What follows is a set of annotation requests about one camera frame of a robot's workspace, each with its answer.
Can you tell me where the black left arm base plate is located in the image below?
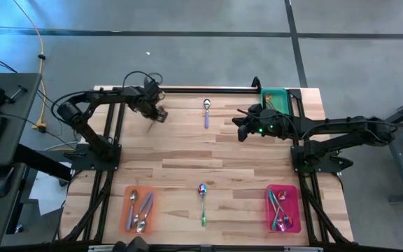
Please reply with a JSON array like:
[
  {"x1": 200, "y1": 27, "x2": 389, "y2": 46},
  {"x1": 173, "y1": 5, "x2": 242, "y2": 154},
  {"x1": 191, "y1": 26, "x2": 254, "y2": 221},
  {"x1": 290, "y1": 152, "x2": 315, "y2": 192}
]
[{"x1": 71, "y1": 142, "x2": 122, "y2": 172}]

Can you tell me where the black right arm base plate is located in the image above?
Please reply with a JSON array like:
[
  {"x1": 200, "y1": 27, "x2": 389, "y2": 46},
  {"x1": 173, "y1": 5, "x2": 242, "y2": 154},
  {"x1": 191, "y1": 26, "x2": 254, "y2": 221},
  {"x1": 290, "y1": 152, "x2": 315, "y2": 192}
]
[{"x1": 290, "y1": 153, "x2": 355, "y2": 175}]

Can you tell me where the black post bracket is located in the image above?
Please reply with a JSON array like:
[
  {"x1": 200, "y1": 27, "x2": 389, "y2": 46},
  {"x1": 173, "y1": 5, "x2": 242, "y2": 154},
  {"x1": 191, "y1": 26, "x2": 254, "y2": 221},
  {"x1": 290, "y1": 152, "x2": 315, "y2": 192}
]
[{"x1": 251, "y1": 76, "x2": 263, "y2": 94}]

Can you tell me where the teal plastic tray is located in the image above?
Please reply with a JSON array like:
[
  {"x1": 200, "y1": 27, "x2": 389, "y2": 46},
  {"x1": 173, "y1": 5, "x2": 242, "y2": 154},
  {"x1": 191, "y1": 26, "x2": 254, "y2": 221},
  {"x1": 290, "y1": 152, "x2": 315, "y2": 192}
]
[{"x1": 260, "y1": 87, "x2": 291, "y2": 116}]

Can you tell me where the black aluminium table frame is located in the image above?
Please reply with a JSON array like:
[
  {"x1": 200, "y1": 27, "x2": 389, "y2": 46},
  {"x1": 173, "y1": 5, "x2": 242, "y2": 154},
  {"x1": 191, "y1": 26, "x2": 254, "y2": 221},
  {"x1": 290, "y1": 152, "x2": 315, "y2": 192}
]
[{"x1": 56, "y1": 85, "x2": 353, "y2": 246}]

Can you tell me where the orange plastic tray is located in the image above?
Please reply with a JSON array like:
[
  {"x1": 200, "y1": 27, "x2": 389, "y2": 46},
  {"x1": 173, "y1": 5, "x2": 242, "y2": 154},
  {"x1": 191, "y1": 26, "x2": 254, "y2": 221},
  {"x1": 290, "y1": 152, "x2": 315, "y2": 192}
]
[{"x1": 119, "y1": 185, "x2": 159, "y2": 235}]

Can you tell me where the black desk support beam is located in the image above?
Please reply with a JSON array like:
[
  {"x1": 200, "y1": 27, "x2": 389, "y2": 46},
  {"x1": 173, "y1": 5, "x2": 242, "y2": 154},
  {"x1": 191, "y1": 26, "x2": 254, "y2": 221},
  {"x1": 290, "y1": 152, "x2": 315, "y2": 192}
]
[{"x1": 12, "y1": 142, "x2": 73, "y2": 183}]

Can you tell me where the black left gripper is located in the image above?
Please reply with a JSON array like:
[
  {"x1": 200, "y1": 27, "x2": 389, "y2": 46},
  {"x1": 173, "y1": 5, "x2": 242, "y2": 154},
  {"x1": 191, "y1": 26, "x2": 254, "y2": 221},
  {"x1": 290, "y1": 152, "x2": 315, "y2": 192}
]
[{"x1": 136, "y1": 83, "x2": 169, "y2": 124}]

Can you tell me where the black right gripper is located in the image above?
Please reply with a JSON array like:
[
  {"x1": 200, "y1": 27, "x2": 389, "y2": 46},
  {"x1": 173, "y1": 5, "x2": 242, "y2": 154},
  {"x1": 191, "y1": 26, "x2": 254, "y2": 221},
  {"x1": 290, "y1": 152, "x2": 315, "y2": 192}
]
[{"x1": 232, "y1": 108, "x2": 293, "y2": 142}]

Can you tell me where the white paper sheet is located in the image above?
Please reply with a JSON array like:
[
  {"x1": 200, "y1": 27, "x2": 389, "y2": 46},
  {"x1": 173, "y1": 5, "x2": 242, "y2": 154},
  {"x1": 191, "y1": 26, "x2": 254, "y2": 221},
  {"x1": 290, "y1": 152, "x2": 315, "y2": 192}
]
[{"x1": 29, "y1": 161, "x2": 73, "y2": 216}]

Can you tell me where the pink plastic tray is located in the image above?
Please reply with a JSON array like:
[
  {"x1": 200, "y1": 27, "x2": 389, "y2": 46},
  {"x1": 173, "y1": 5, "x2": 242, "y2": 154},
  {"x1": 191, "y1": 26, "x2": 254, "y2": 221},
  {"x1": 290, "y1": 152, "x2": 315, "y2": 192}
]
[{"x1": 265, "y1": 184, "x2": 302, "y2": 234}]

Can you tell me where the yellow cable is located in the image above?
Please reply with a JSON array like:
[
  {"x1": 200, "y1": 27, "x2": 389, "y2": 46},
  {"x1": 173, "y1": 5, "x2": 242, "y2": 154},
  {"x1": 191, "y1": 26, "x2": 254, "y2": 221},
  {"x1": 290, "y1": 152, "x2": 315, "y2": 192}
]
[{"x1": 12, "y1": 0, "x2": 48, "y2": 133}]

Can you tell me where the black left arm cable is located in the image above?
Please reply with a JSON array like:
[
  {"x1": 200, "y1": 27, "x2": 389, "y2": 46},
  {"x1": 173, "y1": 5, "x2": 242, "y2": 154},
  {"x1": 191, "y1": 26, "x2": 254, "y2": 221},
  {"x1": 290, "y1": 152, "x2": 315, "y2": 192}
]
[{"x1": 122, "y1": 70, "x2": 164, "y2": 92}]

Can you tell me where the silver metal bracket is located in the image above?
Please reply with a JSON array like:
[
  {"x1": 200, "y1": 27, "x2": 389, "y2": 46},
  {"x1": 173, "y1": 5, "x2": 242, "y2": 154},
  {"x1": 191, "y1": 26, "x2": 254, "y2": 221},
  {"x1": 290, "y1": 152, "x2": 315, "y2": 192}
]
[
  {"x1": 87, "y1": 244, "x2": 129, "y2": 252},
  {"x1": 283, "y1": 246, "x2": 324, "y2": 252}
]

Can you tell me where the black computer mouse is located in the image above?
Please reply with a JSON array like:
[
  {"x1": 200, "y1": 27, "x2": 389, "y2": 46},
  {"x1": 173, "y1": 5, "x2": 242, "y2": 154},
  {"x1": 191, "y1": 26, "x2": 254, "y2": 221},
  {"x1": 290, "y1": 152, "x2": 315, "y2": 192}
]
[{"x1": 0, "y1": 166, "x2": 15, "y2": 199}]

